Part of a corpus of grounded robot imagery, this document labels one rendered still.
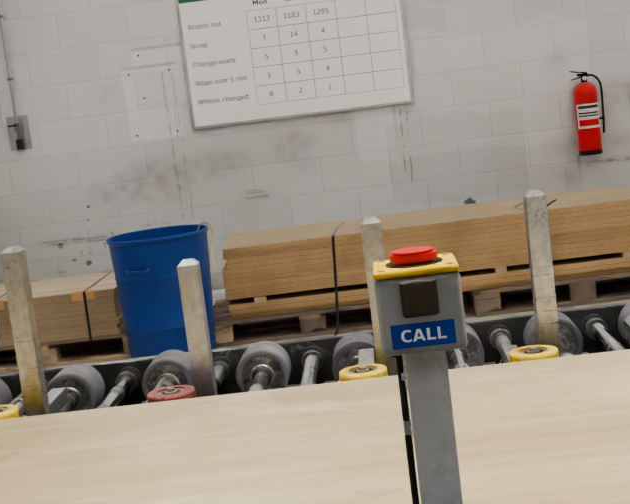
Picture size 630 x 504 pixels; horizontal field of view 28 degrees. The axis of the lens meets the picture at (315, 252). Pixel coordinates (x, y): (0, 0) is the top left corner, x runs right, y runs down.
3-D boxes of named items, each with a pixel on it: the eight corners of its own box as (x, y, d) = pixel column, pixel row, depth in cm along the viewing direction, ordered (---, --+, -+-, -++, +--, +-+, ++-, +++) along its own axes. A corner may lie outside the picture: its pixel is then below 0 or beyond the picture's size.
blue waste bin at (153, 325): (224, 365, 650) (206, 227, 640) (115, 378, 652) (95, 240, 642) (234, 342, 708) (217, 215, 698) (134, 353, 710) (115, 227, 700)
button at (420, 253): (440, 270, 103) (438, 250, 102) (391, 276, 103) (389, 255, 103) (437, 263, 107) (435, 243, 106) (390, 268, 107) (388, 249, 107)
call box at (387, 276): (469, 356, 102) (459, 263, 101) (383, 366, 102) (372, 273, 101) (462, 339, 109) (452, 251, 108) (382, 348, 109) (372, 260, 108)
